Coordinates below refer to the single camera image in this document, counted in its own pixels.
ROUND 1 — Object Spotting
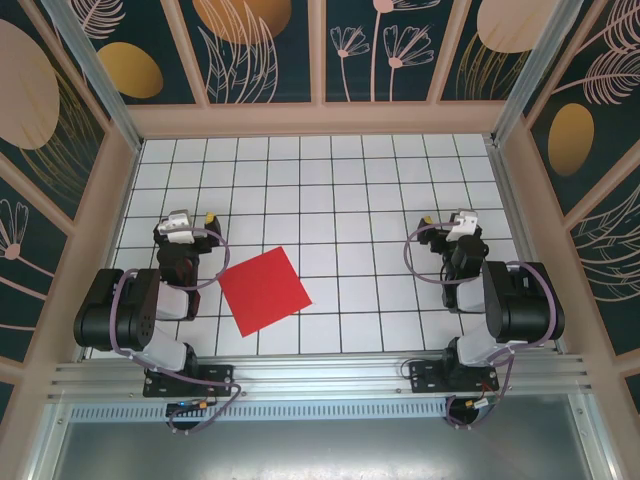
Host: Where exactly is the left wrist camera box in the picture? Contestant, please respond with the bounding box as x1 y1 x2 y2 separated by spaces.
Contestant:
157 210 195 245

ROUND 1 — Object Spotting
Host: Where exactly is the small black circuit board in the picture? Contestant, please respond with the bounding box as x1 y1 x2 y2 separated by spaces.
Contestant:
166 399 217 419

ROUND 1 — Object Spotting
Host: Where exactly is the long aluminium mounting rail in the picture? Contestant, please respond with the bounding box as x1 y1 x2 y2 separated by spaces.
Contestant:
47 353 596 401

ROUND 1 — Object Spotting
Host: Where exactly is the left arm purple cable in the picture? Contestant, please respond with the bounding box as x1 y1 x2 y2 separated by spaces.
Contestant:
110 227 242 436

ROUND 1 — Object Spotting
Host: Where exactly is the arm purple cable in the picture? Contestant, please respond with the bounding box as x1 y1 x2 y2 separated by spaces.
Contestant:
110 227 242 436
403 224 560 431

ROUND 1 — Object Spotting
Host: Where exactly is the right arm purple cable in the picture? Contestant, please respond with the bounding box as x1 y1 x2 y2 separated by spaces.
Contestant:
403 224 560 431

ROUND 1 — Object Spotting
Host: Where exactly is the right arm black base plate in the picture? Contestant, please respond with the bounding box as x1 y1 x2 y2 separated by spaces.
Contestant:
408 360 501 396

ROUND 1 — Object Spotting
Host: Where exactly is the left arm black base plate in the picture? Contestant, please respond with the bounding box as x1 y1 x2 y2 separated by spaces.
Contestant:
142 363 236 399

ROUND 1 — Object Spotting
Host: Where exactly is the red paper sheet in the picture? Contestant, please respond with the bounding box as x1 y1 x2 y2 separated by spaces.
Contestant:
218 246 314 338

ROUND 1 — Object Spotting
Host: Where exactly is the aluminium side rail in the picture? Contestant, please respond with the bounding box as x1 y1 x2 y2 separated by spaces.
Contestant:
487 139 566 354

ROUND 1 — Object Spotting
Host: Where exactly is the slotted grey cable duct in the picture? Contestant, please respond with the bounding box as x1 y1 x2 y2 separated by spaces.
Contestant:
69 403 450 422

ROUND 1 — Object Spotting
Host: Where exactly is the grey metal sheet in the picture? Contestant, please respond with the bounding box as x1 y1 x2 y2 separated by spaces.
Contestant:
29 394 619 480

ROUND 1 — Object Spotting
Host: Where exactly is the aluminium corner post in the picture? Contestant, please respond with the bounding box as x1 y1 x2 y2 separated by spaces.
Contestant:
41 0 144 151
492 0 584 146

